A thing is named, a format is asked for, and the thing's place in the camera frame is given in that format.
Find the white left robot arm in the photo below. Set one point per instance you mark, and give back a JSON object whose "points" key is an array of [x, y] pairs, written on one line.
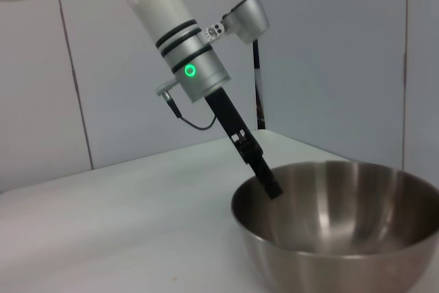
{"points": [[164, 5]]}

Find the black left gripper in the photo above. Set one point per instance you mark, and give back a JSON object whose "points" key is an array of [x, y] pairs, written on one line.
{"points": [[224, 111]]}

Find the stainless steel mixing bowl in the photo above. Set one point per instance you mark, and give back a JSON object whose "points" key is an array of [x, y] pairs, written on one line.
{"points": [[343, 210]]}

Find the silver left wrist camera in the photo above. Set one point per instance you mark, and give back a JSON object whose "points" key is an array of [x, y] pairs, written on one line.
{"points": [[248, 18]]}

